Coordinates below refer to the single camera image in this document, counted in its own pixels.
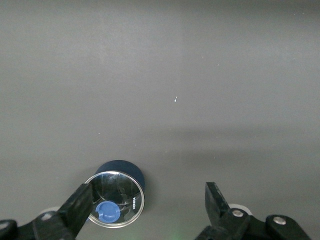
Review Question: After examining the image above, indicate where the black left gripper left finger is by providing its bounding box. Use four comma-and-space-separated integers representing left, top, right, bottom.
0, 183, 94, 240

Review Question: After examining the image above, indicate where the dark blue saucepan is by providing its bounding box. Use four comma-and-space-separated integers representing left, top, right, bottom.
94, 159, 147, 191

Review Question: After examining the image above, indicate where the dark grey table mat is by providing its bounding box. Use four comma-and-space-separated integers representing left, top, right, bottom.
0, 0, 320, 240

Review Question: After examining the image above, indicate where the glass lid with blue knob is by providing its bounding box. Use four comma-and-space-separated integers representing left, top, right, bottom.
84, 170, 146, 229

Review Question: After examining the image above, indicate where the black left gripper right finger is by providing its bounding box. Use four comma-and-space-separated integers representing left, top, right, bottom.
194, 181, 312, 240

